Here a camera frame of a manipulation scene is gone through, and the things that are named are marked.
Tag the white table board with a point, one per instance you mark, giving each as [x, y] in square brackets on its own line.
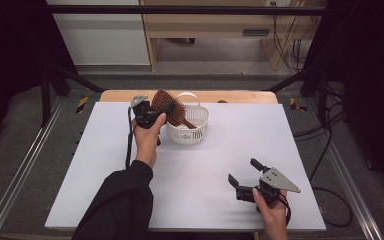
[206, 166]

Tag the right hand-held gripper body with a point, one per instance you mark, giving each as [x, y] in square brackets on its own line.
[276, 181]

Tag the person's left hand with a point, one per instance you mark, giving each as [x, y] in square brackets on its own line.
[146, 143]

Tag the yellow black tape marker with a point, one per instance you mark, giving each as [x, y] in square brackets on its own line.
[82, 104]
[294, 104]

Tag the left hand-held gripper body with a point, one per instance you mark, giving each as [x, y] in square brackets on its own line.
[145, 115]

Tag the brown wooden hairbrush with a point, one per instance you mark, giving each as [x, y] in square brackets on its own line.
[176, 115]

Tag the wooden table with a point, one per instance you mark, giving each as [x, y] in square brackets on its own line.
[120, 96]

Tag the black horizontal bar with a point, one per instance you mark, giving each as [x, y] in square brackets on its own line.
[180, 9]

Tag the person's right hand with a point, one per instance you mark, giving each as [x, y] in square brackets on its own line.
[275, 221]

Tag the white plastic basket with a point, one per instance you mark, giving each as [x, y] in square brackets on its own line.
[188, 135]

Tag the aluminium rail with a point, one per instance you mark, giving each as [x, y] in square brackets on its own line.
[356, 200]
[13, 181]

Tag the black curtain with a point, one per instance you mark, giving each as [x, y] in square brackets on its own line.
[373, 83]
[10, 66]

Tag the light wooden desk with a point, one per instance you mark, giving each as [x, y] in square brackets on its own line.
[210, 23]

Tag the black frame stand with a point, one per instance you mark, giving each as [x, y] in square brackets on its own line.
[45, 100]
[323, 100]

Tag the white cabinet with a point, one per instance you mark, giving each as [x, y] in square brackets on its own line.
[103, 36]

